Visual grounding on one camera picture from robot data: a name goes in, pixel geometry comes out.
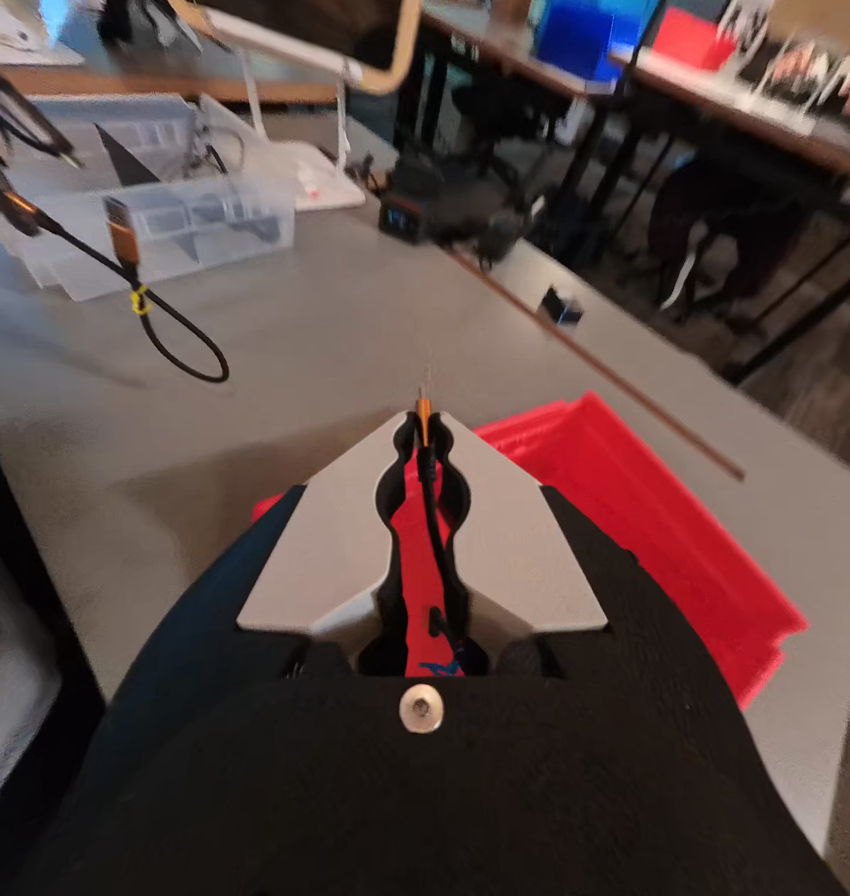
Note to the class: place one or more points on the black bin divider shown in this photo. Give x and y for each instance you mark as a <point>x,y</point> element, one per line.
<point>127,161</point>

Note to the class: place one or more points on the small red plastic bin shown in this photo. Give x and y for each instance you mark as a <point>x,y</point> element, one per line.
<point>691,38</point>

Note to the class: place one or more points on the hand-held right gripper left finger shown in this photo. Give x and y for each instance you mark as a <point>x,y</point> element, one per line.
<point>320,560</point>

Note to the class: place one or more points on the brown-edged work table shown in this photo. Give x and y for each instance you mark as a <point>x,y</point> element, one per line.
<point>509,49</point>
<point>838,150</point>

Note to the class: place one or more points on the clear plastic storage bin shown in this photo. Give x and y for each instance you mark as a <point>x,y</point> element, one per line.
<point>208,224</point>

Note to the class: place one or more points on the clear acrylic panel stand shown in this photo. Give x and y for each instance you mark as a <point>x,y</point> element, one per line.
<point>285,43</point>

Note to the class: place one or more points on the person's grey sweater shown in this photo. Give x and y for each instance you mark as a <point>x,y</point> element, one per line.
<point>12,665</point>

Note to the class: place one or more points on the stacked red plastic bins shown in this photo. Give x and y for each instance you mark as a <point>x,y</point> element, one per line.
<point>642,560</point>

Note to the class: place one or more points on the stacked blue plastic bins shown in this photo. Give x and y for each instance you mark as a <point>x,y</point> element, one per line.
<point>586,35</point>

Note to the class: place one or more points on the small black box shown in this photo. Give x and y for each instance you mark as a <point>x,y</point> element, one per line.
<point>561,304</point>

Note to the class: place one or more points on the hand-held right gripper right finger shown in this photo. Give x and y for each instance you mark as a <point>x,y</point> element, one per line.
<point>530,560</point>

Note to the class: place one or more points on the rounded wooden panel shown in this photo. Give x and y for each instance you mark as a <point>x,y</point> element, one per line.
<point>313,28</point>

